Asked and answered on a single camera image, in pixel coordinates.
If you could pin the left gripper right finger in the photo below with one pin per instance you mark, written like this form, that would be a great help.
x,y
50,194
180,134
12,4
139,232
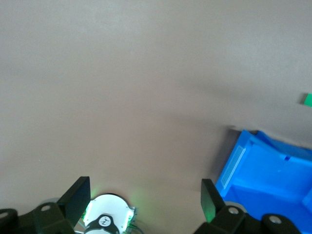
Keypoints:
x,y
210,202

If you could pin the small green cube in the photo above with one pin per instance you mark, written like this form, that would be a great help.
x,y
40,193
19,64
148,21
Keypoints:
x,y
308,100

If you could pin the blue plastic storage bin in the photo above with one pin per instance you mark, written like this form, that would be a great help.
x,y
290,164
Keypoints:
x,y
268,185

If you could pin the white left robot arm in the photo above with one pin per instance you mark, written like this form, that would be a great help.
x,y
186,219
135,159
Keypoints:
x,y
107,214

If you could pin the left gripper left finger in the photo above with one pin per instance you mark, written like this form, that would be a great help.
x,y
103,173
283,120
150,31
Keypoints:
x,y
75,202

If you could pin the brown table mat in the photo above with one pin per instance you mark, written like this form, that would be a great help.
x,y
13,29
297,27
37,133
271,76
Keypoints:
x,y
122,85

